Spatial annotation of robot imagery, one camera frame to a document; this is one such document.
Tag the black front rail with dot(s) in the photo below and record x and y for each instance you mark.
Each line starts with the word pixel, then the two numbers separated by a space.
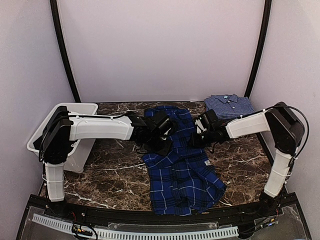
pixel 242 214

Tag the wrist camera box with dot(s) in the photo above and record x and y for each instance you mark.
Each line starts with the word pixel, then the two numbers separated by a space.
pixel 207 121
pixel 161 124

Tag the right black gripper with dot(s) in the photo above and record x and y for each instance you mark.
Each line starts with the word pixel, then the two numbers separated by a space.
pixel 195 143

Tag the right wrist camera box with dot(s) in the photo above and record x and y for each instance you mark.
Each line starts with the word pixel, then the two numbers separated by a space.
pixel 207 121

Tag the light blue checked folded shirt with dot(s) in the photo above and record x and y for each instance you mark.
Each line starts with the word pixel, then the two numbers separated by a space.
pixel 229 106

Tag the white plastic bin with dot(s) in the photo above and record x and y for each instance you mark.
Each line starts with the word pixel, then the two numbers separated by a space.
pixel 79 150

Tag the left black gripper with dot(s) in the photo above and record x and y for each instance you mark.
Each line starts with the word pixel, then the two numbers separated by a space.
pixel 165 151

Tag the dark blue plaid shirt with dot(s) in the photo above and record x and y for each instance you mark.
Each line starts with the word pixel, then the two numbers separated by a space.
pixel 184 180

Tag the black frame post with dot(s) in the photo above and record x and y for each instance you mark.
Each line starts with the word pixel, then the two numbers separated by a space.
pixel 63 50
pixel 259 48

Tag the white slotted cable duct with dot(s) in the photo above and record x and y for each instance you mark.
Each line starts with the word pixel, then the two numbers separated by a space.
pixel 121 231

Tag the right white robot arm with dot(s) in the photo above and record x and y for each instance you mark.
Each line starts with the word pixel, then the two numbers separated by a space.
pixel 288 132

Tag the right black frame post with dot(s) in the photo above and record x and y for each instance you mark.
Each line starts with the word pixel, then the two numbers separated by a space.
pixel 259 48

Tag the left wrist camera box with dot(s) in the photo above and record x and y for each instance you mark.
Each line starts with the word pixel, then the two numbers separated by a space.
pixel 161 124

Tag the left black frame post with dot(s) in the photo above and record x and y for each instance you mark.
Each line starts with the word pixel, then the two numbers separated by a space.
pixel 63 50

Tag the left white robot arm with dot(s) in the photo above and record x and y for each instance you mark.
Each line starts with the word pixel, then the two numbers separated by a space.
pixel 65 138

